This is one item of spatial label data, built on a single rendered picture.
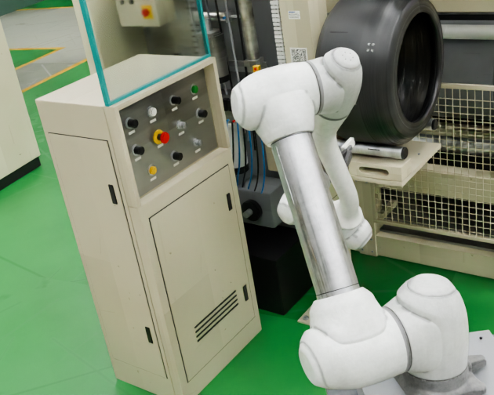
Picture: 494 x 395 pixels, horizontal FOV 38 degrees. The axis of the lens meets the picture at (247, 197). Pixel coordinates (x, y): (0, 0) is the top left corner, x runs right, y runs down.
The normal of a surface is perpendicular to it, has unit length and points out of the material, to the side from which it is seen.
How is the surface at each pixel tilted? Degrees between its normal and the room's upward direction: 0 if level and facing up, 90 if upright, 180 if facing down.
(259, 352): 0
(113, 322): 90
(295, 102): 63
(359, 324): 53
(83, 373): 0
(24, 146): 90
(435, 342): 84
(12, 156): 90
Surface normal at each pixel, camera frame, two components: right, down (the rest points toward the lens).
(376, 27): -0.27, -0.27
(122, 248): -0.57, 0.43
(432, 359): 0.24, 0.44
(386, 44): 0.14, -0.02
